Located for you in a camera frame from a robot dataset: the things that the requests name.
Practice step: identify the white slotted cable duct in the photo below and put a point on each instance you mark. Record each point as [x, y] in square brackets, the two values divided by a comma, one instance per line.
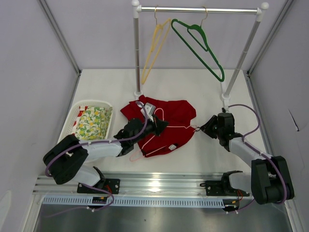
[134, 201]

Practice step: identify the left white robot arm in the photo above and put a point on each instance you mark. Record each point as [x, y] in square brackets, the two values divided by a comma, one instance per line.
[66, 161]

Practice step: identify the green clothes hanger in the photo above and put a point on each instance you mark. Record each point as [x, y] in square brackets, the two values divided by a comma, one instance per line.
[198, 34]

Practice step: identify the white clothes rack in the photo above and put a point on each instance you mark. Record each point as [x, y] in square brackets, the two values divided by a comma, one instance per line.
[225, 95]

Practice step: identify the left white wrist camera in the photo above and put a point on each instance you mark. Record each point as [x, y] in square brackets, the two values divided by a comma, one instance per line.
[148, 110]

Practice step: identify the lemon print cloth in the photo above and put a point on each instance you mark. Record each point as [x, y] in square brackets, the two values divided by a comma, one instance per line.
[92, 123]

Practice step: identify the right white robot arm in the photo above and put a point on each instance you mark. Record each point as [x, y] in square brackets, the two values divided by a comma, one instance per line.
[269, 180]

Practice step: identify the white plastic laundry basket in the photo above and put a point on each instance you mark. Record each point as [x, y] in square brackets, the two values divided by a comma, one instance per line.
[73, 113]

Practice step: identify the yellow clothes hanger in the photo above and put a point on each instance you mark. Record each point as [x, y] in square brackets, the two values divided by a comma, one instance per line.
[158, 39]

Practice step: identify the aluminium mounting rail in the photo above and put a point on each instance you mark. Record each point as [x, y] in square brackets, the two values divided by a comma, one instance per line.
[168, 185]

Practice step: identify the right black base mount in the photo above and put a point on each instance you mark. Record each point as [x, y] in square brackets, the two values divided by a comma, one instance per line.
[219, 188]

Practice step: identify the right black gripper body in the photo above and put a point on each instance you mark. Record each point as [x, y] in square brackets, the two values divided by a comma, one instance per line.
[219, 131]

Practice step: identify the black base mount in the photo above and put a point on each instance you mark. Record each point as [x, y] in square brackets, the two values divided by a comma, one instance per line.
[219, 188]
[110, 185]

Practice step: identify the red skirt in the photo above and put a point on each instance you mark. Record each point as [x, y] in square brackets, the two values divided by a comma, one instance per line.
[170, 105]

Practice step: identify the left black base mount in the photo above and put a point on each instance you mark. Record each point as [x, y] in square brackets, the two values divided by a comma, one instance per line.
[110, 185]

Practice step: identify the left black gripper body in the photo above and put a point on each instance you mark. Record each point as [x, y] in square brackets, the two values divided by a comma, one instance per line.
[151, 127]

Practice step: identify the pink clothes hanger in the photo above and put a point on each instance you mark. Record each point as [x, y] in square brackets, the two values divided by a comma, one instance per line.
[175, 135]

